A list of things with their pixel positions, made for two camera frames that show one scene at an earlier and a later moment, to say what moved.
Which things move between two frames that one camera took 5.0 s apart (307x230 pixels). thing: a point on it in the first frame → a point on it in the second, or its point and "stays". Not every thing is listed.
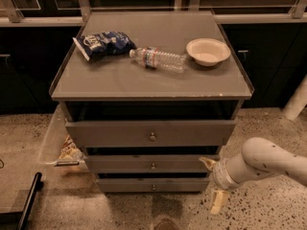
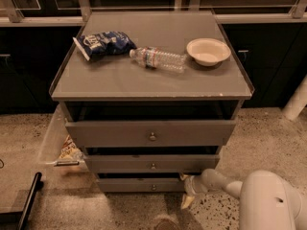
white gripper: [219, 172] → [193, 186]
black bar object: [37, 185] stays
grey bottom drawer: [154, 185] stays
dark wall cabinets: [273, 57] stays
